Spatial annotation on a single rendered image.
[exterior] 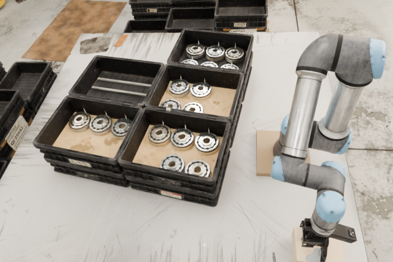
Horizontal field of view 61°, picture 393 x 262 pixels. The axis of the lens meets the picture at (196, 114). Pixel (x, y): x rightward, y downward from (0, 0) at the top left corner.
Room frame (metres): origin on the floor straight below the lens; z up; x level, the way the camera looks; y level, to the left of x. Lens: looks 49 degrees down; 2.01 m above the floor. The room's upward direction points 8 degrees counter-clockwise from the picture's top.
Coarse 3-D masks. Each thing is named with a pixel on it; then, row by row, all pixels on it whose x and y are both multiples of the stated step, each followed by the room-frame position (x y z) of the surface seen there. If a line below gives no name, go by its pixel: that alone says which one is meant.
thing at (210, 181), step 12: (144, 108) 1.02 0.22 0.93; (216, 120) 0.89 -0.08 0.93; (228, 120) 0.88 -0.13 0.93; (132, 132) 0.89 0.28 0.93; (228, 132) 0.83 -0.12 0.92; (120, 156) 0.78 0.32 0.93; (144, 168) 0.71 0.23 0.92; (156, 168) 0.70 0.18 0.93; (216, 168) 0.66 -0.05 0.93; (192, 180) 0.64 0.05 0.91; (204, 180) 0.62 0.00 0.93
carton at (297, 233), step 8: (296, 232) 0.43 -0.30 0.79; (296, 240) 0.41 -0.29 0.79; (336, 240) 0.39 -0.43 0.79; (296, 248) 0.38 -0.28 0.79; (304, 248) 0.38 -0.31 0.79; (312, 248) 0.37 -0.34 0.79; (328, 248) 0.37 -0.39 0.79; (336, 248) 0.36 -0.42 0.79; (296, 256) 0.36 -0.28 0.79; (304, 256) 0.35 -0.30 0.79; (328, 256) 0.34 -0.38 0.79; (336, 256) 0.34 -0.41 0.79
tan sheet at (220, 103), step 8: (168, 88) 1.23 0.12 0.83; (216, 88) 1.18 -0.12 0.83; (224, 88) 1.17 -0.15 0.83; (168, 96) 1.17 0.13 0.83; (184, 96) 1.15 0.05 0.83; (216, 96) 1.12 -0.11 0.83; (224, 96) 1.12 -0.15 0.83; (232, 96) 1.11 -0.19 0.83; (160, 104) 1.12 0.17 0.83; (184, 104) 1.10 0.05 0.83; (200, 104) 1.09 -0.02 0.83; (208, 104) 1.08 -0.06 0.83; (216, 104) 1.07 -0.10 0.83; (224, 104) 1.07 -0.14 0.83; (208, 112) 1.03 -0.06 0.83; (216, 112) 1.02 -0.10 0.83; (224, 112) 1.02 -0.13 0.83
